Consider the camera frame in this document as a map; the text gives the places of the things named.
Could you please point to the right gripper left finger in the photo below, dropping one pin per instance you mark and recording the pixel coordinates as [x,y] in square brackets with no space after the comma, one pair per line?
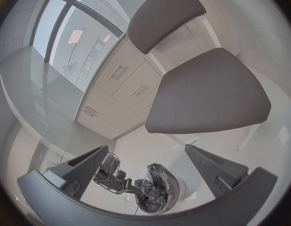
[82,166]

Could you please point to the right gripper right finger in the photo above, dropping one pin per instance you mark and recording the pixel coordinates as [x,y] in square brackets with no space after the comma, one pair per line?
[212,172]

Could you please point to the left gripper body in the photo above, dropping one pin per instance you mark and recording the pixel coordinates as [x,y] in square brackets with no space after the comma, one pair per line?
[122,185]

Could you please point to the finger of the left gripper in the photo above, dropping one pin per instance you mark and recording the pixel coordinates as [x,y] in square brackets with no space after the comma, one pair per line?
[136,189]

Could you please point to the black plastic bag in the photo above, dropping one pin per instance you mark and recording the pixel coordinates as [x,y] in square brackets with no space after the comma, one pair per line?
[150,189]

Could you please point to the white trash bin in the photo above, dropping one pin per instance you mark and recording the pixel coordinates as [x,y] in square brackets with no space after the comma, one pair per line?
[182,187]

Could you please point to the beige chest of drawers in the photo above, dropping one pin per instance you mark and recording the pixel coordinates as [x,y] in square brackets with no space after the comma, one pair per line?
[122,98]

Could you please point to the white chair with grey seat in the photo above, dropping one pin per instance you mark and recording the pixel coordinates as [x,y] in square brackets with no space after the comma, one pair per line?
[206,90]

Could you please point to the window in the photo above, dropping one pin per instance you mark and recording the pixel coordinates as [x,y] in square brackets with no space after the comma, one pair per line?
[89,43]

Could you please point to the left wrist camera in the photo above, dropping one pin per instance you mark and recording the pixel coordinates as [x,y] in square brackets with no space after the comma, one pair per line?
[110,162]

